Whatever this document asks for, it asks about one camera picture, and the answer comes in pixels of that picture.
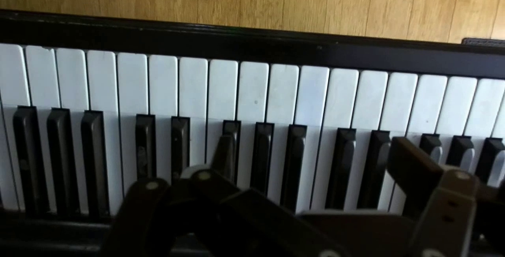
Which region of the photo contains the black piano keyboard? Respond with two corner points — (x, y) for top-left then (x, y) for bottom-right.
(0, 9), (505, 257)

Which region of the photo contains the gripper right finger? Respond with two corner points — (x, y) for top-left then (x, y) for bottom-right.
(386, 136), (505, 257)

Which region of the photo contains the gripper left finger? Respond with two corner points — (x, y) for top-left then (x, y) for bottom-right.
(101, 133), (348, 257)

